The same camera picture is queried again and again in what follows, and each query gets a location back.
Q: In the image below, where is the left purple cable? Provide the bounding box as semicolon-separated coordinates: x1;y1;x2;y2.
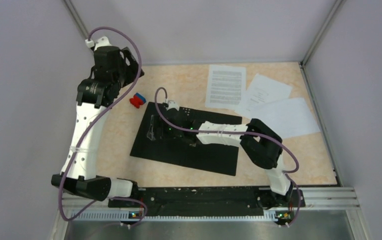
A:
58;27;149;229

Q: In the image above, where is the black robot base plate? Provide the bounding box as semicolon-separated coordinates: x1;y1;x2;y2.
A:
108;185;306;218

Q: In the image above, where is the teal folder black inside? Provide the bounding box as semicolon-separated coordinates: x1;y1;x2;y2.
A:
130;102;242;176

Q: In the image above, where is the white slotted cable duct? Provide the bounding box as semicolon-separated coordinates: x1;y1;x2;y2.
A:
75;209;278;222

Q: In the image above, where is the purple cable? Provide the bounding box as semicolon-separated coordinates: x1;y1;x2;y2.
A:
154;87;302;227
58;27;149;229

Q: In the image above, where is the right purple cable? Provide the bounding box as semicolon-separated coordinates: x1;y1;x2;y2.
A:
154;87;302;227

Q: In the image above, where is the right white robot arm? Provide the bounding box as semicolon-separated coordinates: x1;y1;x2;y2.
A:
147;109;293;206

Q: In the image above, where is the white paper sheet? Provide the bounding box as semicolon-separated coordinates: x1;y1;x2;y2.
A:
234;74;293;119
250;97;320;139

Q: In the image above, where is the printed text paper sheet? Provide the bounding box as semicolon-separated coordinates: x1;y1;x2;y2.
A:
205;64;247;110

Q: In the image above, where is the red blue toy block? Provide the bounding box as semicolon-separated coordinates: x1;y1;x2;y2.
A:
129;92;147;109

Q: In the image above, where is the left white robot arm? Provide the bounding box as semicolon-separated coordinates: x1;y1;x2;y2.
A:
51;46;140;207

